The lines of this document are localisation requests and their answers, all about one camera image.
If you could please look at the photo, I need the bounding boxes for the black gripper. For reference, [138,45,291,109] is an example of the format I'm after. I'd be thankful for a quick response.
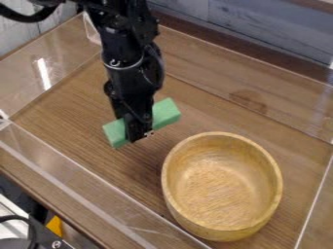
[102,52,168,144]

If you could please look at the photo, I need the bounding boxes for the green rectangular block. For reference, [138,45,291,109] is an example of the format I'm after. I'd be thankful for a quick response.
[103,97,181,149]

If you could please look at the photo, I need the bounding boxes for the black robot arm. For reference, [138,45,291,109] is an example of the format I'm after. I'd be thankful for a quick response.
[0,0,166,143]

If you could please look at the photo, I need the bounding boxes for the brown wooden bowl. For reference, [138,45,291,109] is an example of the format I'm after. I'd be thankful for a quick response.
[162,131,284,241]

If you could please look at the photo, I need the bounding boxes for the yellow and black device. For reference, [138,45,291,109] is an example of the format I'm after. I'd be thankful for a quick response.
[27,216,93,249]

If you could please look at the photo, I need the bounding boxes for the clear acrylic enclosure walls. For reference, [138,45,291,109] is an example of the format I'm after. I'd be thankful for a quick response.
[0,18,333,249]

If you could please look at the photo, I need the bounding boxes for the clear acrylic corner bracket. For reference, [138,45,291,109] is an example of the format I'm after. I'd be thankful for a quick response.
[83,13,102,46]

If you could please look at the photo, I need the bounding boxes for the black cable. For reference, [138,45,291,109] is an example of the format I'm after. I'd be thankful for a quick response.
[0,214,38,249]

